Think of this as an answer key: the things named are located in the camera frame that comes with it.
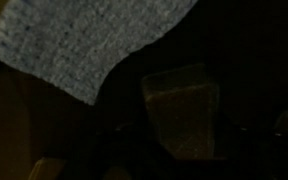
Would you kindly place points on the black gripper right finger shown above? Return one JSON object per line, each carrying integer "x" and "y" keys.
{"x": 255, "y": 153}

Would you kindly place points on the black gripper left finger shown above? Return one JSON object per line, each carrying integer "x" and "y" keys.
{"x": 130, "y": 149}

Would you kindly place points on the blue cloth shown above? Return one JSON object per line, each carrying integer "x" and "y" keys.
{"x": 74, "y": 44}

